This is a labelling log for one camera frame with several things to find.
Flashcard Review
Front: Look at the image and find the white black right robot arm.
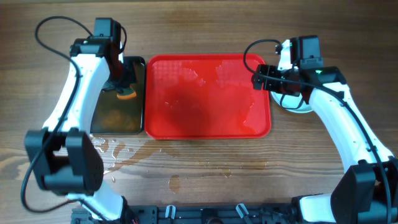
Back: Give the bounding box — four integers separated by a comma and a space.
252, 65, 397, 223

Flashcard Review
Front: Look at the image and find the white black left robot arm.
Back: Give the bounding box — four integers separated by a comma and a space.
21, 36, 139, 223

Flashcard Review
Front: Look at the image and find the orange green sponge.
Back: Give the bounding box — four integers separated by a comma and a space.
116, 88, 137, 100

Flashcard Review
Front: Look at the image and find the light blue plate back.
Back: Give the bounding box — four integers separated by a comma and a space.
271, 92, 313, 113

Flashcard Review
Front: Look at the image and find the black water-filled tray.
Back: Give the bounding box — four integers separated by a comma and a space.
91, 56, 146, 134

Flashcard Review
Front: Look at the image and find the red plastic tray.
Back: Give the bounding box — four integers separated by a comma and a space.
144, 54, 272, 140

